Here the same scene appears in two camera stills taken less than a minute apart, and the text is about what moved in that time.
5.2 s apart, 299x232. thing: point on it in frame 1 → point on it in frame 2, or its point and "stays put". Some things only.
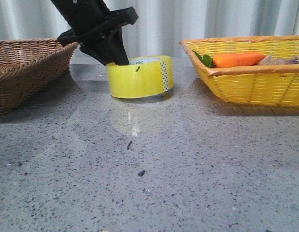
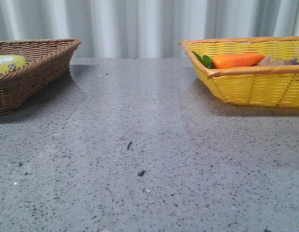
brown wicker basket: (23, 67) stays put
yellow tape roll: (144, 76) → (5, 63)
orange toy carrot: (221, 60) stays put
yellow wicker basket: (281, 84) stays put
